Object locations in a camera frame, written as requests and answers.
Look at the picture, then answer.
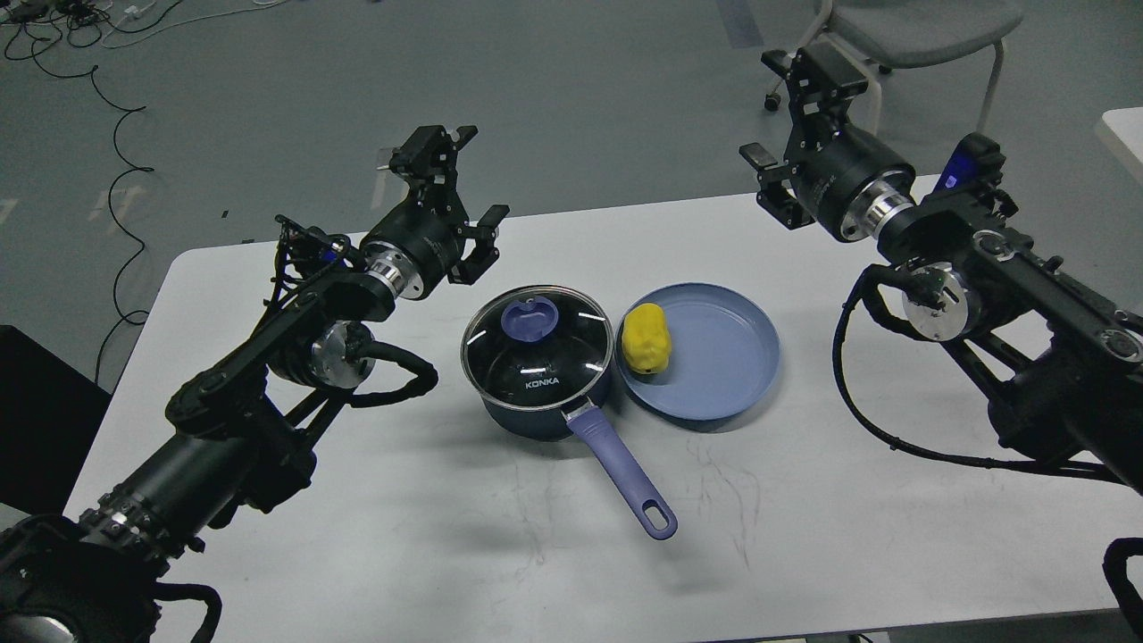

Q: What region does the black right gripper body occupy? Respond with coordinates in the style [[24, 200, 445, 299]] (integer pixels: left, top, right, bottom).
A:
[[785, 123, 917, 243]]

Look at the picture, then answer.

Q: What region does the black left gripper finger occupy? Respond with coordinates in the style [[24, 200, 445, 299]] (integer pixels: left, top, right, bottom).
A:
[[389, 124, 479, 191], [446, 204, 511, 286]]

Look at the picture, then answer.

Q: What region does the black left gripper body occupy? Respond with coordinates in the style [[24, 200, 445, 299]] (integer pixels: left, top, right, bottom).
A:
[[361, 170, 479, 300]]

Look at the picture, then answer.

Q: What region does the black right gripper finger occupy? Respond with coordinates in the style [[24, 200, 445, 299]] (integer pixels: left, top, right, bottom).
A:
[[738, 142, 815, 230], [761, 42, 870, 135]]

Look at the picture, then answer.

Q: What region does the glass lid purple knob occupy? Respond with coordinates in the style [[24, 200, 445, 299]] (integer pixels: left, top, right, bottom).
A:
[[459, 286, 616, 402]]

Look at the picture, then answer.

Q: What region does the yellow potato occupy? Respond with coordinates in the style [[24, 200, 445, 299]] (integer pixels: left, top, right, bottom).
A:
[[620, 304, 672, 375]]

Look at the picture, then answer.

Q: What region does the dark blue pot purple handle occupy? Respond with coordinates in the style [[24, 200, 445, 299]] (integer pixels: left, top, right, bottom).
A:
[[461, 286, 679, 542]]

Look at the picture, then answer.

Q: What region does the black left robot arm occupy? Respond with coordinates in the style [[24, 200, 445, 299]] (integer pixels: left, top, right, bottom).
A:
[[3, 124, 509, 642]]

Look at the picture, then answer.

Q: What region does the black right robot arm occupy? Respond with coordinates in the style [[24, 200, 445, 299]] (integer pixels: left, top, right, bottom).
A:
[[740, 42, 1142, 491]]

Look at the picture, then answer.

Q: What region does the grey chair on casters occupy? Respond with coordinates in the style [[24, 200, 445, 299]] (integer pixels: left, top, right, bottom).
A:
[[796, 1, 1024, 134]]

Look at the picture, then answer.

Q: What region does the blue round plate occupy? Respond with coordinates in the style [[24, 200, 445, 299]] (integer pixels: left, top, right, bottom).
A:
[[618, 282, 782, 421]]

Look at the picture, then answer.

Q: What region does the black box at left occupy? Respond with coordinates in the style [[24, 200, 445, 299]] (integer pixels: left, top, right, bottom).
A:
[[1, 325, 111, 515]]

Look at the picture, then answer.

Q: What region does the black floor cable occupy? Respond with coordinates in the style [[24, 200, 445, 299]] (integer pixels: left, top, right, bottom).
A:
[[0, 0, 184, 387]]

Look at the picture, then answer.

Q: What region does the white floor cable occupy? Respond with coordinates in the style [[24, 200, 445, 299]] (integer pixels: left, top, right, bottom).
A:
[[99, 0, 291, 49]]

